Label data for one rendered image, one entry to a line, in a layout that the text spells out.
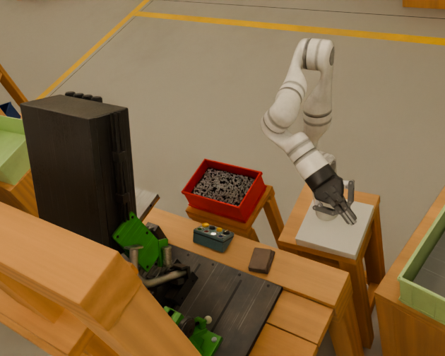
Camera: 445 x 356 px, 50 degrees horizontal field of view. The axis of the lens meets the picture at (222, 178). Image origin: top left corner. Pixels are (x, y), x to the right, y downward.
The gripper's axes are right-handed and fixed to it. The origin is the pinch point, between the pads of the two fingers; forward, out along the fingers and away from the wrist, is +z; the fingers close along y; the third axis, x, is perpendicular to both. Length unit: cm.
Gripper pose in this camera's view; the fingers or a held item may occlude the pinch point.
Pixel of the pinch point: (349, 217)
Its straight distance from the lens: 125.1
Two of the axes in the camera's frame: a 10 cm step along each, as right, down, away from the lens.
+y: 7.2, -5.7, -3.9
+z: 5.6, 8.1, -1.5
